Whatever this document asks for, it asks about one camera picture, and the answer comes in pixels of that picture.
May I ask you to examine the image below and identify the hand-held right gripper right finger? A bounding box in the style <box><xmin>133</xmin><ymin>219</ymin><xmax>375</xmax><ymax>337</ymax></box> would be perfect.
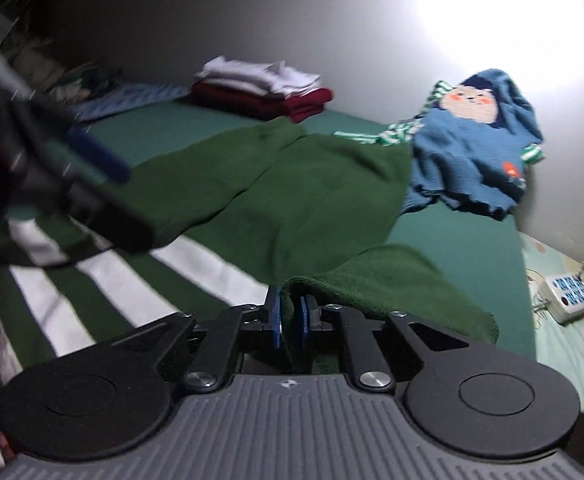
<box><xmin>299</xmin><ymin>295</ymin><xmax>470</xmax><ymax>391</ymax></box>

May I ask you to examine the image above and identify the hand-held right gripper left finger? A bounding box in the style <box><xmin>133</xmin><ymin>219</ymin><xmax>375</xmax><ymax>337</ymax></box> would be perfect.
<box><xmin>109</xmin><ymin>285</ymin><xmax>285</xmax><ymax>393</ymax></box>

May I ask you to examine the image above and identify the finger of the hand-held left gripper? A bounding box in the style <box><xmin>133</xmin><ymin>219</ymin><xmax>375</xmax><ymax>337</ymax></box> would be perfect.
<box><xmin>46</xmin><ymin>180</ymin><xmax>155</xmax><ymax>253</ymax></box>
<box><xmin>36</xmin><ymin>95</ymin><xmax>132</xmax><ymax>183</ymax></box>

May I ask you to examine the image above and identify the green white striped sweater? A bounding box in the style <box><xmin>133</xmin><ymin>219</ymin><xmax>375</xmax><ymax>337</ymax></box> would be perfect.
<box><xmin>0</xmin><ymin>117</ymin><xmax>500</xmax><ymax>411</ymax></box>

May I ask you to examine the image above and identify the blue patterned cloth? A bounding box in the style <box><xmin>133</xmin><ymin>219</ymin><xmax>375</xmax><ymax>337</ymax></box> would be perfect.
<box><xmin>69</xmin><ymin>82</ymin><xmax>190</xmax><ymax>122</ymax></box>

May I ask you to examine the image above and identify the cluttered pile of belongings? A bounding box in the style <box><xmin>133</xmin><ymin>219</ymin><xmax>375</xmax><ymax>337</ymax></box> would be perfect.
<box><xmin>0</xmin><ymin>30</ymin><xmax>122</xmax><ymax>106</ymax></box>

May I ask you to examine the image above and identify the white folded garment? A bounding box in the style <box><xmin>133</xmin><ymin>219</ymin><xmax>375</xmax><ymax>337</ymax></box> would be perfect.
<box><xmin>194</xmin><ymin>56</ymin><xmax>323</xmax><ymax>97</ymax></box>

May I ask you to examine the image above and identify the dark red folded sweater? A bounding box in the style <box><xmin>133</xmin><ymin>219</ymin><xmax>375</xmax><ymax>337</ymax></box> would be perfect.
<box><xmin>190</xmin><ymin>81</ymin><xmax>333</xmax><ymax>124</ymax></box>

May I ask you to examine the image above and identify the green white thin-striped shirt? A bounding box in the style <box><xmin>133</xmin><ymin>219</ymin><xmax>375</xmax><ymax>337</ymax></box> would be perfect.
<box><xmin>333</xmin><ymin>80</ymin><xmax>545</xmax><ymax>166</ymax></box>

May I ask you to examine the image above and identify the blue knit bear sweater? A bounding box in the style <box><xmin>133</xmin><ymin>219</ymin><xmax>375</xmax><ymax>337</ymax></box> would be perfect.
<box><xmin>402</xmin><ymin>67</ymin><xmax>545</xmax><ymax>221</ymax></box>

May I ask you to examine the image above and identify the white power strip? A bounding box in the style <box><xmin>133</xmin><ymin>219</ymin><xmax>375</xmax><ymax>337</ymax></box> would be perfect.
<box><xmin>537</xmin><ymin>274</ymin><xmax>584</xmax><ymax>325</ymax></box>

